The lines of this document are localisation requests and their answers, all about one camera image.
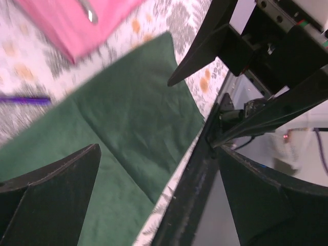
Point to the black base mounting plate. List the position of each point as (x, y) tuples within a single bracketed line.
[(180, 221)]

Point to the silver fork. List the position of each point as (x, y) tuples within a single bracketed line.
[(89, 11)]

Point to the pink rose placemat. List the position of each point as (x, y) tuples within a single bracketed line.
[(66, 26)]

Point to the dark green cloth napkin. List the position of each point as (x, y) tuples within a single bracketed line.
[(143, 128)]

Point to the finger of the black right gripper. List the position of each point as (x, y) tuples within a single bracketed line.
[(208, 41), (259, 115)]

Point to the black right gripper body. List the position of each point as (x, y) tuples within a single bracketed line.
[(278, 47)]

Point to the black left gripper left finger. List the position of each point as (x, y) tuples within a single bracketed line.
[(48, 206)]

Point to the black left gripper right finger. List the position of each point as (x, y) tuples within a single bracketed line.
[(270, 207)]

